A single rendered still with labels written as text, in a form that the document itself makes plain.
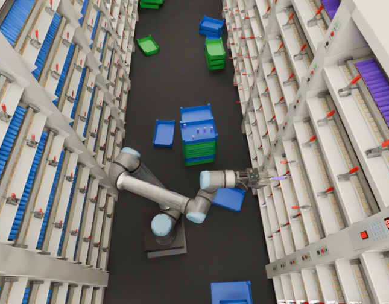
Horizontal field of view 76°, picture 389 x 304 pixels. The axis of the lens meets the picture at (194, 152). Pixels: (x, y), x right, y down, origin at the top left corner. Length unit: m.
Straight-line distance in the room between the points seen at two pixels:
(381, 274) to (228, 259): 1.38
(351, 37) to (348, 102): 0.24
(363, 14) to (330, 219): 0.79
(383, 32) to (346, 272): 0.87
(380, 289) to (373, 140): 0.48
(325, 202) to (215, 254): 1.21
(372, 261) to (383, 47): 0.68
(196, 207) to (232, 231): 1.06
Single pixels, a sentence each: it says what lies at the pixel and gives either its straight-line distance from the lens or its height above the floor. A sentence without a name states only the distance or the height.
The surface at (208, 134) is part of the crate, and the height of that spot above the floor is 0.40.
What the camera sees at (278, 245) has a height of 0.37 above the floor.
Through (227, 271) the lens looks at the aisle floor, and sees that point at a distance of 2.25.
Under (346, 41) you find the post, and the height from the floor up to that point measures 1.62.
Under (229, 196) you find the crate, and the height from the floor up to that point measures 0.00.
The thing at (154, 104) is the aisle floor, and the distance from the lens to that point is 2.99.
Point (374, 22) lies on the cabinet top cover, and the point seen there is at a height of 1.75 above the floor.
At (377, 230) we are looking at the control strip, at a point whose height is 1.44.
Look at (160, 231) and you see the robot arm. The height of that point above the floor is 0.40.
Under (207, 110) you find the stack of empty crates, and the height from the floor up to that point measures 0.24.
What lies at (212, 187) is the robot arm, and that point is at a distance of 1.24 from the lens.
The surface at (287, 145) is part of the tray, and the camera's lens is 1.61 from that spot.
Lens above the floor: 2.23
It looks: 60 degrees down
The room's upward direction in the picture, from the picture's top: 1 degrees counter-clockwise
